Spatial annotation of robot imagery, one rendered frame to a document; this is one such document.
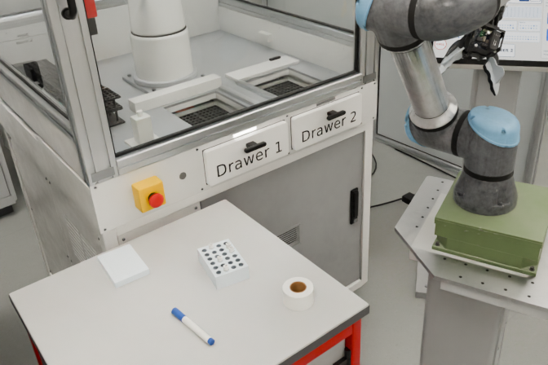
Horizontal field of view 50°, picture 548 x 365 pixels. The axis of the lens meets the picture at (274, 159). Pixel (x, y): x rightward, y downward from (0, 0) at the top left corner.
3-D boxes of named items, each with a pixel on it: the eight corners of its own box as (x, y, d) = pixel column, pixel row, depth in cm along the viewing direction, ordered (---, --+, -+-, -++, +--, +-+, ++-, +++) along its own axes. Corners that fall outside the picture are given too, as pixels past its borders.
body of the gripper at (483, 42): (470, 43, 137) (483, -3, 139) (456, 54, 145) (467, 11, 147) (501, 54, 137) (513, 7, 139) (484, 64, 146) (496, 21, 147)
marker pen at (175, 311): (215, 343, 122) (214, 337, 121) (209, 347, 121) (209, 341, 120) (177, 310, 131) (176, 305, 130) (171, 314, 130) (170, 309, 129)
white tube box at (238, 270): (249, 278, 139) (248, 266, 137) (217, 290, 136) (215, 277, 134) (229, 250, 149) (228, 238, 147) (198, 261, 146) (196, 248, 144)
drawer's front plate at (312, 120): (361, 123, 197) (362, 93, 192) (295, 151, 182) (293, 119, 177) (357, 121, 198) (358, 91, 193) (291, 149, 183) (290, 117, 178)
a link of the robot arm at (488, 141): (501, 182, 134) (510, 129, 127) (448, 165, 142) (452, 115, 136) (523, 161, 141) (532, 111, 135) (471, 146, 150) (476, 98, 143)
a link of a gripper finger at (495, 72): (504, 90, 138) (489, 54, 139) (492, 97, 144) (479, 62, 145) (515, 86, 138) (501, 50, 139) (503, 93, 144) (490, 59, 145)
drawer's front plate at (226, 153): (289, 153, 181) (288, 121, 175) (209, 186, 166) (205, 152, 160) (285, 151, 182) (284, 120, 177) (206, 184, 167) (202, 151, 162)
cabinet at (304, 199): (372, 292, 243) (379, 117, 204) (150, 433, 190) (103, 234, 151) (241, 200, 310) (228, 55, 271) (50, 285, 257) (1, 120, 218)
